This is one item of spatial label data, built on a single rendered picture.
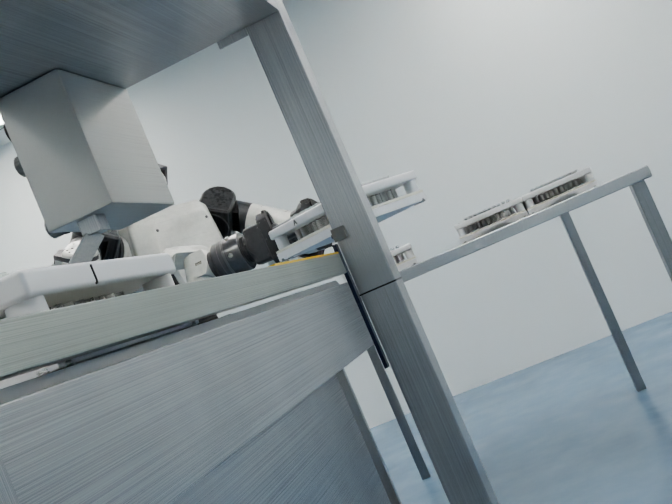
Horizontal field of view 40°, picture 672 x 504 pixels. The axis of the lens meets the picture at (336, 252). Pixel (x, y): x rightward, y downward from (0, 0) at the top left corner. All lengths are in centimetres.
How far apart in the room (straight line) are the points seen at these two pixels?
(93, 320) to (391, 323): 82
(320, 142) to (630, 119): 481
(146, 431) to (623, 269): 557
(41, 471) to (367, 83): 583
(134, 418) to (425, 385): 82
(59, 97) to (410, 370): 63
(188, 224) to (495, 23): 407
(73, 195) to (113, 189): 5
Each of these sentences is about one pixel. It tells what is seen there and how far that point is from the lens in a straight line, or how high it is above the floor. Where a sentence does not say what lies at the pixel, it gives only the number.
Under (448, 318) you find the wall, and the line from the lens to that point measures 620.
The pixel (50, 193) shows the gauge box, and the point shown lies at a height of 117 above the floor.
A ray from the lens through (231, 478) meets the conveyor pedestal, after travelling 85.
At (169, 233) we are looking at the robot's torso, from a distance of 240.
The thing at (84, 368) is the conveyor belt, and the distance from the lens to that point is 64.
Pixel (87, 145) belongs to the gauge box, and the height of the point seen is 120.
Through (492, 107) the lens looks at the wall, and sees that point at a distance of 615.
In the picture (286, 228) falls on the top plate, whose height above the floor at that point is 106.
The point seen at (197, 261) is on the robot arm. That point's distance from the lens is 210.
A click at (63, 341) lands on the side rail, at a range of 60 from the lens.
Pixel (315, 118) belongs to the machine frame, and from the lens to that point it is 143.
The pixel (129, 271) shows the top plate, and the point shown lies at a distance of 77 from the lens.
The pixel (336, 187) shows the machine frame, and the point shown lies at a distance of 141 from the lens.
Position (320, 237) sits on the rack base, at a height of 101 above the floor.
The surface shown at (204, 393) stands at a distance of 75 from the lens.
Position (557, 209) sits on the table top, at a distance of 276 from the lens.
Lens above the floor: 88
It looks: 3 degrees up
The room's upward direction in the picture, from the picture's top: 23 degrees counter-clockwise
